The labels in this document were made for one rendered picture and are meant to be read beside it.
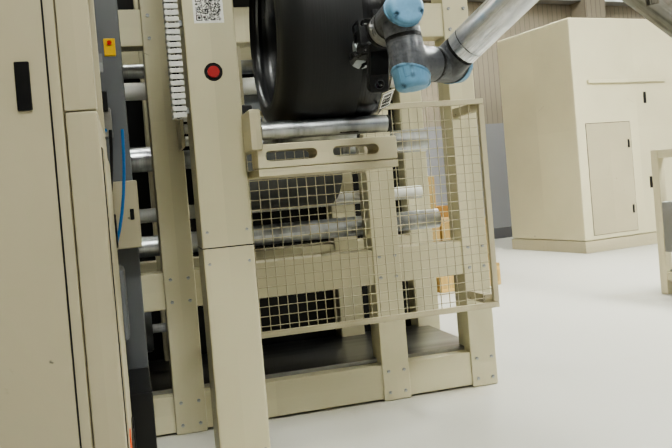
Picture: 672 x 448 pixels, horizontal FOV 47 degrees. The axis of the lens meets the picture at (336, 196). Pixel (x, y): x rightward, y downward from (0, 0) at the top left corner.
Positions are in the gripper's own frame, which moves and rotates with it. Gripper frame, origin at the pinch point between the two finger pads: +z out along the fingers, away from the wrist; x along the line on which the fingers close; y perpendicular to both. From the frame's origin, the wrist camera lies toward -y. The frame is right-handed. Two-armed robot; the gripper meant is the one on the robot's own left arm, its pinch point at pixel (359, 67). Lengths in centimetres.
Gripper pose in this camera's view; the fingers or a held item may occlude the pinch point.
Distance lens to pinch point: 189.0
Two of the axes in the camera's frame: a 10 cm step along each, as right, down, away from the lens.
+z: -2.5, 1.3, 9.6
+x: -9.6, 0.9, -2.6
